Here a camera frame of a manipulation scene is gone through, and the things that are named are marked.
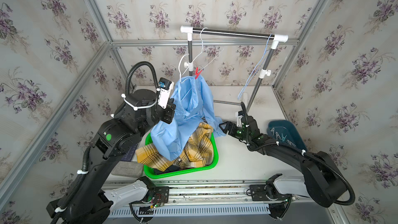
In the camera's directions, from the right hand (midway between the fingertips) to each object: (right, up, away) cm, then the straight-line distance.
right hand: (225, 127), depth 85 cm
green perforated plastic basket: (-39, -19, -12) cm, 44 cm away
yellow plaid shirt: (-16, -10, -11) cm, 21 cm away
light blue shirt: (-17, +13, -18) cm, 28 cm away
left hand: (-24, +16, -28) cm, 41 cm away
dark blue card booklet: (-54, -16, -1) cm, 56 cm away
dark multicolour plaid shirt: (-28, -19, -9) cm, 35 cm away
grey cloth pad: (-51, -20, -7) cm, 55 cm away
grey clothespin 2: (+40, -10, +5) cm, 41 cm away
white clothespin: (+32, -4, +10) cm, 33 cm away
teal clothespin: (+36, -8, +6) cm, 37 cm away
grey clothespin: (+33, -7, +8) cm, 35 cm away
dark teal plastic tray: (+39, -5, +11) cm, 41 cm away
